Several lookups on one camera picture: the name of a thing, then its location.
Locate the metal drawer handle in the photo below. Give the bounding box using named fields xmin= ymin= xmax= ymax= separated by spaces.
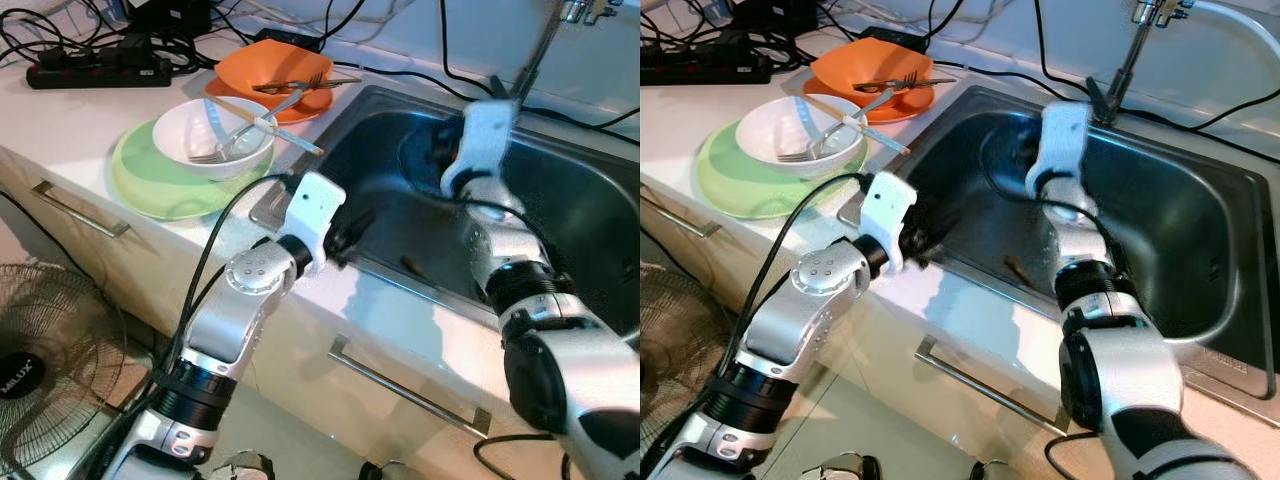
xmin=915 ymin=335 xmax=1076 ymax=436
xmin=328 ymin=335 xmax=493 ymax=439
xmin=640 ymin=185 xmax=723 ymax=239
xmin=30 ymin=180 xmax=131 ymax=239

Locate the white bowl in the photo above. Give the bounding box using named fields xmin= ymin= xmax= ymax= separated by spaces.
xmin=735 ymin=95 xmax=863 ymax=181
xmin=152 ymin=97 xmax=278 ymax=183

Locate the white hose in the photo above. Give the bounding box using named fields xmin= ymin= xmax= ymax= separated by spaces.
xmin=1190 ymin=0 xmax=1280 ymax=66

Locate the flat black power adapter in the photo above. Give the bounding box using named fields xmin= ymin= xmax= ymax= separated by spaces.
xmin=255 ymin=27 xmax=323 ymax=53
xmin=862 ymin=25 xmax=926 ymax=51

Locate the orange plate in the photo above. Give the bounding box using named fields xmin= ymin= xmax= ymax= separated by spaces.
xmin=205 ymin=78 xmax=336 ymax=126
xmin=803 ymin=78 xmax=936 ymax=126

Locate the orange bowl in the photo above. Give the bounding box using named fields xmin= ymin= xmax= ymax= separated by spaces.
xmin=810 ymin=38 xmax=933 ymax=99
xmin=214 ymin=40 xmax=335 ymax=99

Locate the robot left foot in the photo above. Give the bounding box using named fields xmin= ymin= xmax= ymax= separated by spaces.
xmin=812 ymin=453 xmax=881 ymax=480
xmin=213 ymin=452 xmax=273 ymax=480

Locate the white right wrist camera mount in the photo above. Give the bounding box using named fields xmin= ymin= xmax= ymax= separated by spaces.
xmin=1024 ymin=100 xmax=1093 ymax=201
xmin=441 ymin=98 xmax=519 ymax=201

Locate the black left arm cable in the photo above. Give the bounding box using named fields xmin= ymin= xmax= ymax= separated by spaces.
xmin=95 ymin=172 xmax=301 ymax=480
xmin=660 ymin=172 xmax=871 ymax=480

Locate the beige kitchen cabinet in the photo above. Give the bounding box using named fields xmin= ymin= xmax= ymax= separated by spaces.
xmin=640 ymin=170 xmax=1201 ymax=480
xmin=0 ymin=145 xmax=601 ymax=480

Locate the stainless steel sink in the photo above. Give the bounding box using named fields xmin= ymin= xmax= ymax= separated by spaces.
xmin=838 ymin=80 xmax=1280 ymax=431
xmin=248 ymin=83 xmax=641 ymax=351

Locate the metal faucet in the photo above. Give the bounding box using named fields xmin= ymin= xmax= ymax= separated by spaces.
xmin=488 ymin=0 xmax=616 ymax=126
xmin=1088 ymin=0 xmax=1196 ymax=126

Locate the large black power adapter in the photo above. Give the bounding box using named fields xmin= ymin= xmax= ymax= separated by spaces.
xmin=733 ymin=0 xmax=813 ymax=36
xmin=125 ymin=0 xmax=214 ymax=39

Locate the metal fork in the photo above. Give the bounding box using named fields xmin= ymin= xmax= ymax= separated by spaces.
xmin=252 ymin=70 xmax=331 ymax=96
xmin=852 ymin=70 xmax=926 ymax=96
xmin=775 ymin=88 xmax=896 ymax=164
xmin=187 ymin=90 xmax=307 ymax=165

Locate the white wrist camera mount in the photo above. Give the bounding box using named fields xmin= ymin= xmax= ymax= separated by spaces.
xmin=283 ymin=172 xmax=347 ymax=277
xmin=860 ymin=172 xmax=919 ymax=273
xmin=1024 ymin=100 xmax=1093 ymax=201
xmin=441 ymin=98 xmax=519 ymax=201

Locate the black power strip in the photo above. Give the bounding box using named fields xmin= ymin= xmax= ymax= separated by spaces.
xmin=25 ymin=55 xmax=174 ymax=91
xmin=640 ymin=45 xmax=773 ymax=86

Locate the green plate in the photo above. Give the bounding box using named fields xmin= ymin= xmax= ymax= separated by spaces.
xmin=697 ymin=118 xmax=861 ymax=221
xmin=110 ymin=118 xmax=276 ymax=221

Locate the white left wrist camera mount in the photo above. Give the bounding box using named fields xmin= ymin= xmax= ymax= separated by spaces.
xmin=860 ymin=172 xmax=919 ymax=273
xmin=283 ymin=172 xmax=347 ymax=277

